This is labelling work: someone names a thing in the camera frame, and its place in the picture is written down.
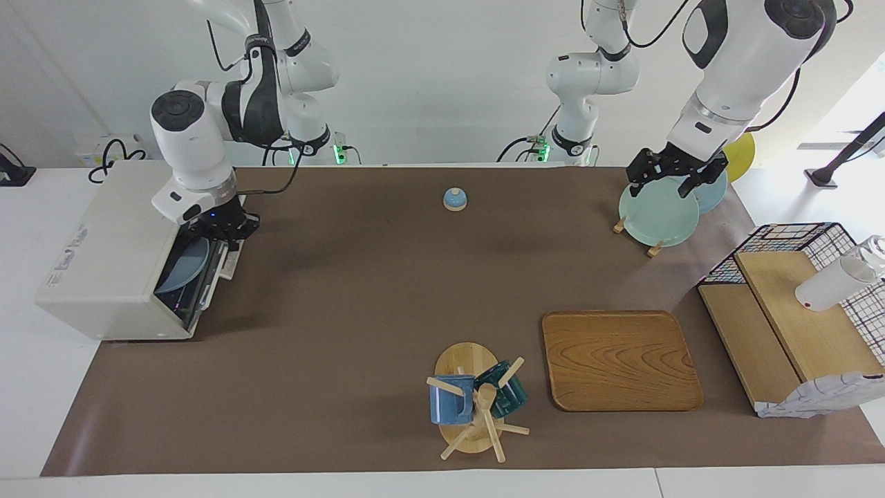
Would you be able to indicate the wooden plate rack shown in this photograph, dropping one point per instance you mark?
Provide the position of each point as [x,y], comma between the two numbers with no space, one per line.
[620,225]

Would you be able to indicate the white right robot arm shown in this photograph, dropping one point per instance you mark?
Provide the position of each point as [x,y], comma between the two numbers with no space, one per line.
[193,145]

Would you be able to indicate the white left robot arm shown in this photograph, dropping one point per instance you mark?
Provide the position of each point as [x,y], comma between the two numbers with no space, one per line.
[747,55]

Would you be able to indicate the black stand with pole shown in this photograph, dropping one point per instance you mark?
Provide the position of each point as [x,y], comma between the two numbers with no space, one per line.
[847,152]

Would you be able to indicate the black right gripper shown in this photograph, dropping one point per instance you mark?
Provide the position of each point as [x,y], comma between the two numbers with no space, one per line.
[231,220]

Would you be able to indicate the cream toaster oven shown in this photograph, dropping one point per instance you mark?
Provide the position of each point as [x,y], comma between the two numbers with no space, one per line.
[110,263]

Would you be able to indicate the dark green mug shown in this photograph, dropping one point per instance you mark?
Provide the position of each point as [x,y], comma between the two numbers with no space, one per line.
[510,398]

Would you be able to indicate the black desk clamp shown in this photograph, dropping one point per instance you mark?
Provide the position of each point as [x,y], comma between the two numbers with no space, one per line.
[14,174]

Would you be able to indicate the yellow plate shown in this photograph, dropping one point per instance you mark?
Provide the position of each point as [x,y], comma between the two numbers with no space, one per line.
[741,155]

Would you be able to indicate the blue service bell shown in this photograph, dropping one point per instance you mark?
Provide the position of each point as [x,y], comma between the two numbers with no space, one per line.
[455,200]

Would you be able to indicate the brown table mat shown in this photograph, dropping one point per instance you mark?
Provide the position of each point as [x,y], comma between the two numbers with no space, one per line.
[346,311]

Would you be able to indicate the wooden step shelf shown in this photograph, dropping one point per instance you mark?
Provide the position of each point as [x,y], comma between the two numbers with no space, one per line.
[809,332]

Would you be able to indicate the white power strip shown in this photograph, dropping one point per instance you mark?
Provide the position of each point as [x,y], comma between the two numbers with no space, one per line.
[90,146]

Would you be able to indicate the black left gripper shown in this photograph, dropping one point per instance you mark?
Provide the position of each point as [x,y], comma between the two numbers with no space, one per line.
[681,164]

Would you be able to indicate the white patterned fabric liner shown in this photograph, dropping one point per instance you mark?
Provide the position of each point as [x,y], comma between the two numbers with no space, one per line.
[816,398]

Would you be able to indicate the wooden mug tree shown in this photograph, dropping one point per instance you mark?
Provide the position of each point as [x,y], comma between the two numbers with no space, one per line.
[464,360]

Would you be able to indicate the white cup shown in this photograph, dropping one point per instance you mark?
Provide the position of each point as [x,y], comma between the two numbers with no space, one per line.
[830,287]

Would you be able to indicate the wooden serving tray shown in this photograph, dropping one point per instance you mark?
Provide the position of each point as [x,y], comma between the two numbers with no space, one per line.
[619,360]

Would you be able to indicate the pale green racked plate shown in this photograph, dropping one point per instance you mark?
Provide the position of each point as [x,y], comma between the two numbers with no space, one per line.
[657,214]

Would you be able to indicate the blue mug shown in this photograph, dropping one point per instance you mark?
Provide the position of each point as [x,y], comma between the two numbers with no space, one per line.
[449,408]

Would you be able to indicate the light blue racked plate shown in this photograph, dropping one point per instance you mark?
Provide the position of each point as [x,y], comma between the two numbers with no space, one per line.
[713,197]

